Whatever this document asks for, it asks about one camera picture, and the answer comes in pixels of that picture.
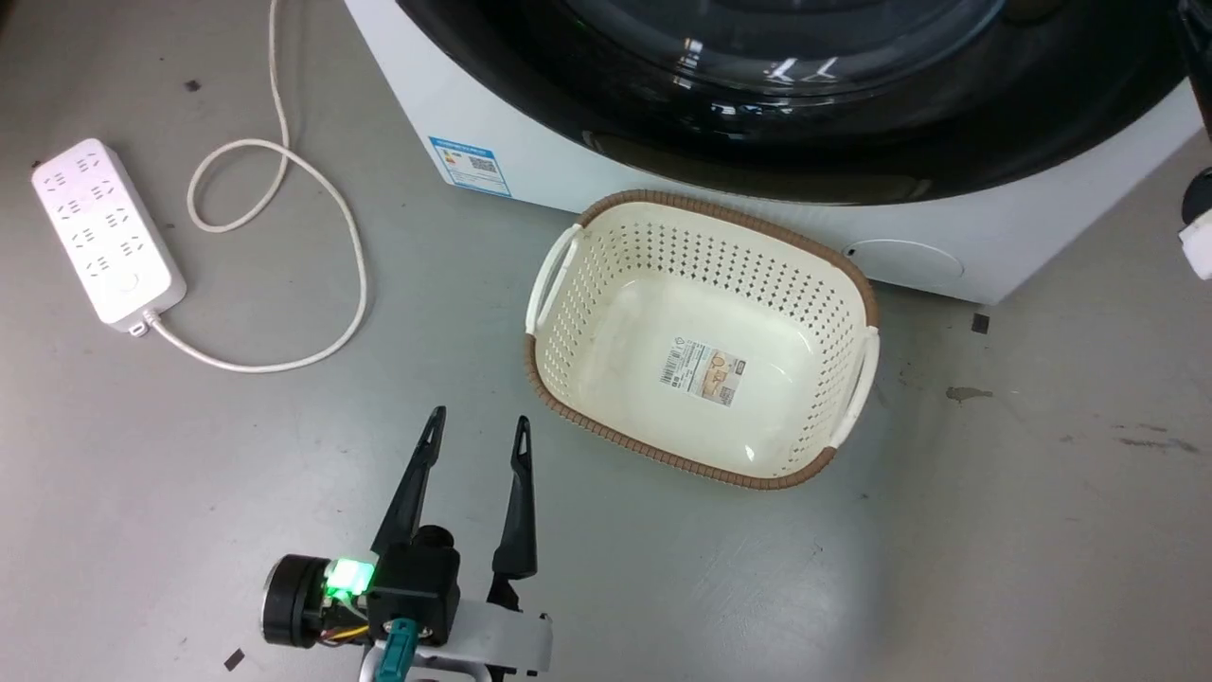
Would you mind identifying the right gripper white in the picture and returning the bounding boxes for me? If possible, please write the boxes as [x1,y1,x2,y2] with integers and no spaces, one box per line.
[1174,0,1212,281]

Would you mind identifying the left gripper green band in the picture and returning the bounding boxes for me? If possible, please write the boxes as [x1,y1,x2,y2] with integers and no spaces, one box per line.
[261,406,554,682]

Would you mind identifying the black round washing machine door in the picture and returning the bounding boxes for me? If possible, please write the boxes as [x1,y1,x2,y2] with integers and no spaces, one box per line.
[396,0,1190,206]

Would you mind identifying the white washing machine body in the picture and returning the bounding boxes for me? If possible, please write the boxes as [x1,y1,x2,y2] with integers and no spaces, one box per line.
[343,0,1206,306]

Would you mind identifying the cream laundry basket brown rim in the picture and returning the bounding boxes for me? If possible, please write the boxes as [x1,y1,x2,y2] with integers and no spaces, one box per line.
[524,189,882,491]

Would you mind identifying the paper label sticker with barcode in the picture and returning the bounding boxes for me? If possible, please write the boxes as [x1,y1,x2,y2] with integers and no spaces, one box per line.
[659,336,748,407]

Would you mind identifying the blue energy label sticker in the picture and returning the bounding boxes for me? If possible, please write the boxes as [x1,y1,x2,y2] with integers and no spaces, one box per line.
[428,135,512,198]

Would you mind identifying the round white filter cover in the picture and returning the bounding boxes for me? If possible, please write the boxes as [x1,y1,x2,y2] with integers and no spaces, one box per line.
[843,239,966,293]

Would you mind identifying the white power strip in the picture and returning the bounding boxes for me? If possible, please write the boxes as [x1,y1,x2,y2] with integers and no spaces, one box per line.
[31,138,187,335]

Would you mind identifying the teal cable plug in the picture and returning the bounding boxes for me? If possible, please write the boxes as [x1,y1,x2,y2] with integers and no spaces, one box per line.
[379,618,419,682]

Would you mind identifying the white power cable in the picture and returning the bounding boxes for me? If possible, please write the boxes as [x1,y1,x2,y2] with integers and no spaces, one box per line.
[142,0,369,374]

